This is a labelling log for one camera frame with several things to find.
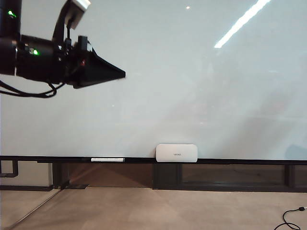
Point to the white marker pen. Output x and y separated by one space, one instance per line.
106 159

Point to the black wrist camera mount bracket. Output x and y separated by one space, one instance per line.
58 26

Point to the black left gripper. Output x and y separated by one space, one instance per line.
72 62

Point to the black glass partition frame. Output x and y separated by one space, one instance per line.
165 176

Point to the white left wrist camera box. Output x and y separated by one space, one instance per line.
78 12

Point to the black whiteboard pen tray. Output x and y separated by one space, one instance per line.
144 161

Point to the large glass whiteboard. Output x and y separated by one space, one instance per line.
192 95

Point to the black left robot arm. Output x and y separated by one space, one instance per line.
36 64

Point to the white rectangular whiteboard eraser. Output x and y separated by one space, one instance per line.
176 153

